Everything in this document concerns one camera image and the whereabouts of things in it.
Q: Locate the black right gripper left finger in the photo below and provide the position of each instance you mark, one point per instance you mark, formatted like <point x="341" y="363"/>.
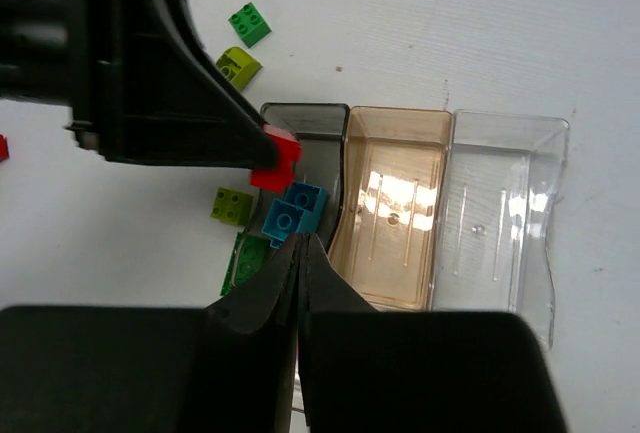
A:
<point x="227" y="367"/>

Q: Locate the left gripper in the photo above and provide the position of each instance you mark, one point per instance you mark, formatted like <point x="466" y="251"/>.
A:
<point x="139" y="84"/>

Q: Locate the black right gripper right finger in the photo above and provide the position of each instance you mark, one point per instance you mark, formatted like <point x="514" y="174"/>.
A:
<point x="363" y="370"/>

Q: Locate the red arched lego brick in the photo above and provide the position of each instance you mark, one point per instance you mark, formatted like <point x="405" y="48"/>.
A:
<point x="281" y="176"/>

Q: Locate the long teal lego brick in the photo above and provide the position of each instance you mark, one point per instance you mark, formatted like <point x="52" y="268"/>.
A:
<point x="309" y="200"/>

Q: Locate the small teal square lego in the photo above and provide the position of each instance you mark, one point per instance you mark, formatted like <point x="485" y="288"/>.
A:
<point x="282" y="219"/>

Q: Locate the lime sloped lego brick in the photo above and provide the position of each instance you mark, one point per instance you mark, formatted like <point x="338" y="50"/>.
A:
<point x="238" y="67"/>

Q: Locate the green square lego top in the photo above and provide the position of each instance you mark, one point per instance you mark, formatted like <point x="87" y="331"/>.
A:
<point x="249" y="25"/>

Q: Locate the long green lego by box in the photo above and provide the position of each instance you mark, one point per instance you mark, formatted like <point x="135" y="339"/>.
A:
<point x="248" y="255"/>

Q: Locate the lime square lego centre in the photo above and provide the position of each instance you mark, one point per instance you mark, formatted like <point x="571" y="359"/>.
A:
<point x="232" y="207"/>

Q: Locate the smoky grey plastic tray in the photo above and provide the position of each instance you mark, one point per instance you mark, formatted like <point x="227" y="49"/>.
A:
<point x="320" y="128"/>

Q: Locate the red sloped lego brick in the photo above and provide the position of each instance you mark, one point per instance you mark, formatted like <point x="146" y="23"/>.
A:
<point x="4" y="149"/>

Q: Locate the amber plastic tray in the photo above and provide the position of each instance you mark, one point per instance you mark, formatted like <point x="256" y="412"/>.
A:
<point x="394" y="162"/>

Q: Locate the clear plastic tray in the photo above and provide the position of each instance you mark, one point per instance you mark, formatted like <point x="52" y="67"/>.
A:
<point x="501" y="184"/>

